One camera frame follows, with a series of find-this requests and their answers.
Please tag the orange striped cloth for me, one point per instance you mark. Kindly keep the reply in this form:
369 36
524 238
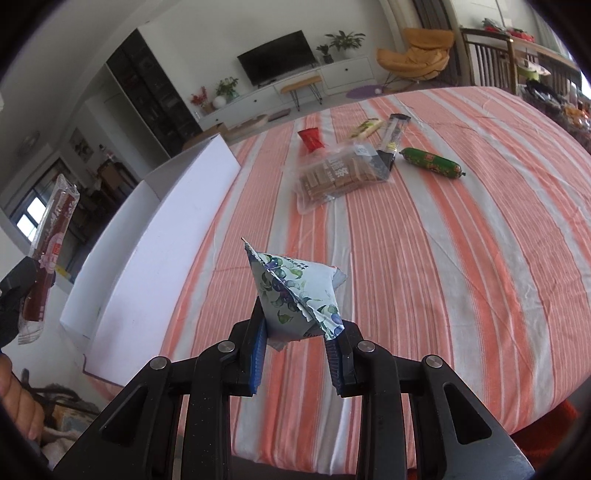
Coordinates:
415 277

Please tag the long black snack packet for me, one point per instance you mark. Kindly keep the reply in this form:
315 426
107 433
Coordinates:
391 138

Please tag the person's left hand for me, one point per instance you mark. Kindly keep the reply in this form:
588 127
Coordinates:
18 401

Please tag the red snack packet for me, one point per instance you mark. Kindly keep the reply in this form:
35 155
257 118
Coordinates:
311 140

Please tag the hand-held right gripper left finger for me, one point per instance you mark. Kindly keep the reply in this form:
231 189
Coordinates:
258 353

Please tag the dark red sausage packet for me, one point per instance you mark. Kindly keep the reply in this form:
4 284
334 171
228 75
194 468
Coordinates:
51 240

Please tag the blue floral snack packet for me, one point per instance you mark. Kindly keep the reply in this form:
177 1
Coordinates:
286 286

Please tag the green sausage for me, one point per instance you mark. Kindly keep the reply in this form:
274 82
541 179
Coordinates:
429 161

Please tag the white board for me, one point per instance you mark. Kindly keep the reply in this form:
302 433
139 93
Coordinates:
138 258

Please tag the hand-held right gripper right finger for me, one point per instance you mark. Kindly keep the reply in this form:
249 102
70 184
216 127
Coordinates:
334 367

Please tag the orange lounge chair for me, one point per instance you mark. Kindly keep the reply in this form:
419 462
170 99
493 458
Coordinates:
415 57

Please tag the white TV cabinet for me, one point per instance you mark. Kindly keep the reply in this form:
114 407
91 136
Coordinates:
346 74

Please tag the wooden bench with metal legs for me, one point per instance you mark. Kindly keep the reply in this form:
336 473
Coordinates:
300 83

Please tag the pale green snack packet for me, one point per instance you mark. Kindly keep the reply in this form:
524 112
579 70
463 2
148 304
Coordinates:
366 129

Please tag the small plant in black pot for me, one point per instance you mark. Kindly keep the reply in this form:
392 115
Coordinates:
327 55

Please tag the black television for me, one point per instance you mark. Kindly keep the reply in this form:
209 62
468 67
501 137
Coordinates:
277 57

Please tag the purple rug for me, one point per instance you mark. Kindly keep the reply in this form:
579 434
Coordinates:
362 92

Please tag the red cloth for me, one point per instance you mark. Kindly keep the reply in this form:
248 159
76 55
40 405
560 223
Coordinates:
554 417

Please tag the low wooden platform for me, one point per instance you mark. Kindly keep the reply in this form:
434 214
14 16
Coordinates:
247 123

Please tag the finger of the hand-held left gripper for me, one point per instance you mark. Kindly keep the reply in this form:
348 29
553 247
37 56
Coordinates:
14 281

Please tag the black display cabinet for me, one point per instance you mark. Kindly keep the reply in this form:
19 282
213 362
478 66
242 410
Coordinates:
147 92

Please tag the green plant in white vase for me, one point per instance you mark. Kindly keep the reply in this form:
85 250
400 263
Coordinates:
225 90

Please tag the red flower arrangement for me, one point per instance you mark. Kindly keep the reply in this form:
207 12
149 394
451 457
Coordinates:
199 98

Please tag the large leafy potted plant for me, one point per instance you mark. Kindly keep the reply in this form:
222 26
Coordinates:
344 41

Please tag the clear biscuit bag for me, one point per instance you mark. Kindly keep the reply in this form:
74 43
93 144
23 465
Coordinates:
339 177

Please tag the wooden dining chair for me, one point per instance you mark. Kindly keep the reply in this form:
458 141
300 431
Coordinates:
485 60

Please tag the grey curtain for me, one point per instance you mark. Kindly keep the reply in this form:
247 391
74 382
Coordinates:
434 14

